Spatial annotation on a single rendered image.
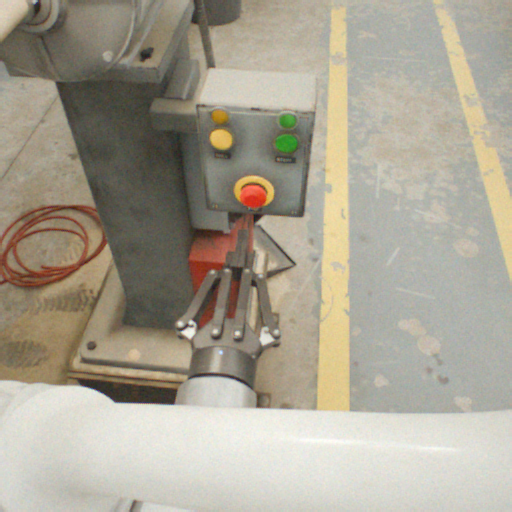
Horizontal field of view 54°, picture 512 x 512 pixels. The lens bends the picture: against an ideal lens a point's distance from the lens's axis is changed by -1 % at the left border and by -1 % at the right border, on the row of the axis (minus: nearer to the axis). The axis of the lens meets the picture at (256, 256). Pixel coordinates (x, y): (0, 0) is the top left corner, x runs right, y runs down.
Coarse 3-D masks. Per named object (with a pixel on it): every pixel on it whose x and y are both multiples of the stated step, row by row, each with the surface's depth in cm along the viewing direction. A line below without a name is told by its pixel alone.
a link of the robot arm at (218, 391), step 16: (192, 384) 51; (208, 384) 51; (224, 384) 51; (240, 384) 52; (176, 400) 52; (192, 400) 50; (208, 400) 50; (224, 400) 50; (240, 400) 51; (256, 400) 55
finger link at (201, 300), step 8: (208, 272) 65; (216, 272) 65; (208, 280) 64; (200, 288) 63; (208, 288) 63; (216, 288) 66; (200, 296) 62; (208, 296) 64; (192, 304) 61; (200, 304) 61; (192, 312) 61; (200, 312) 62; (184, 320) 60; (192, 320) 60; (200, 320) 63; (176, 328) 60; (184, 328) 60
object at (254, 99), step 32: (224, 96) 67; (256, 96) 67; (288, 96) 67; (224, 128) 68; (256, 128) 67; (224, 160) 72; (256, 160) 72; (288, 160) 71; (224, 192) 77; (288, 192) 76
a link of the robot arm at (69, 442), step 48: (0, 384) 40; (0, 432) 35; (48, 432) 32; (96, 432) 29; (144, 432) 27; (192, 432) 26; (240, 432) 25; (288, 432) 25; (336, 432) 24; (384, 432) 23; (432, 432) 22; (480, 432) 21; (0, 480) 34; (48, 480) 31; (96, 480) 28; (144, 480) 27; (192, 480) 25; (240, 480) 24; (288, 480) 23; (336, 480) 22; (384, 480) 22; (432, 480) 21; (480, 480) 20
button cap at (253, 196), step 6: (246, 186) 74; (252, 186) 74; (258, 186) 74; (246, 192) 74; (252, 192) 74; (258, 192) 74; (264, 192) 74; (240, 198) 75; (246, 198) 75; (252, 198) 74; (258, 198) 74; (264, 198) 75; (246, 204) 75; (252, 204) 75; (258, 204) 75
